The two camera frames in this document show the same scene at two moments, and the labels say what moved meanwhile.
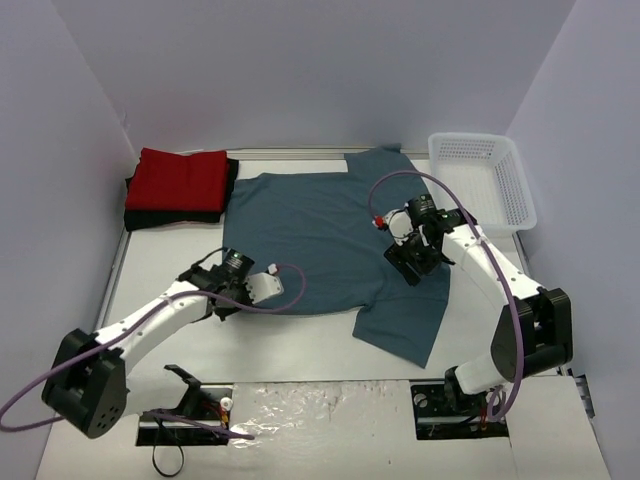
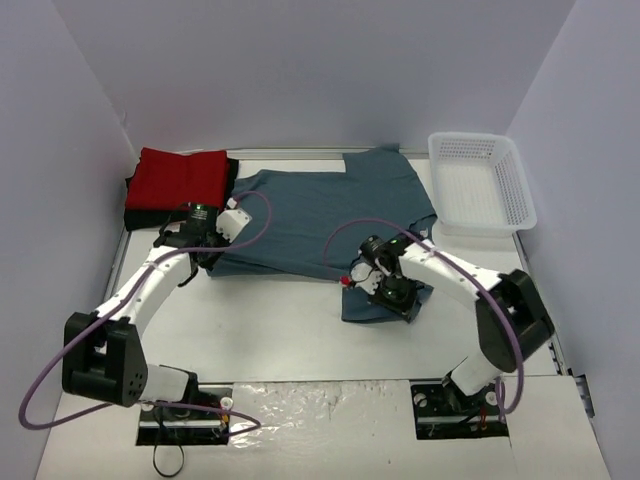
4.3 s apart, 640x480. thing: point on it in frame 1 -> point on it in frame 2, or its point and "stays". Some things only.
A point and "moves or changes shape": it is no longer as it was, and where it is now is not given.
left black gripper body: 220,304 -> 211,255
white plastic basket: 485,173 stays
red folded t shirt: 174,181 stays
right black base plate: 436,417 stays
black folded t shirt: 137,219 stays
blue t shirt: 314,231 moves or changes shape
